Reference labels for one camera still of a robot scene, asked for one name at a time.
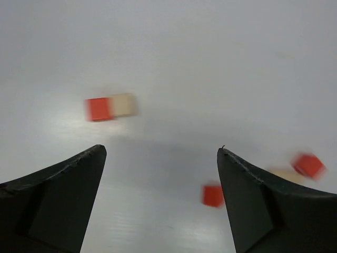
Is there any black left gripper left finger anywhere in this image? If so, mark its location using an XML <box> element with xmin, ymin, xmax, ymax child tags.
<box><xmin>1</xmin><ymin>144</ymin><xmax>107</xmax><ymax>252</ymax></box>

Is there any natural flat wood block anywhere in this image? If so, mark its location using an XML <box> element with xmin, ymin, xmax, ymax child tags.
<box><xmin>267</xmin><ymin>168</ymin><xmax>305</xmax><ymax>184</ymax></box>

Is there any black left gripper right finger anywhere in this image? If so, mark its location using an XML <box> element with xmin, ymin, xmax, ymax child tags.
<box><xmin>217</xmin><ymin>148</ymin><xmax>336</xmax><ymax>253</ymax></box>

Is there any red cube block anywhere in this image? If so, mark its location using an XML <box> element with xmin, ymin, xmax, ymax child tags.
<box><xmin>201</xmin><ymin>184</ymin><xmax>224</xmax><ymax>208</ymax></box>
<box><xmin>85</xmin><ymin>97</ymin><xmax>113</xmax><ymax>122</ymax></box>
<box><xmin>291</xmin><ymin>152</ymin><xmax>326</xmax><ymax>180</ymax></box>

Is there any natural wood cube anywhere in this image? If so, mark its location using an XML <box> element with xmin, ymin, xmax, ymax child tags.
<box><xmin>109</xmin><ymin>93</ymin><xmax>138</xmax><ymax>118</ymax></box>

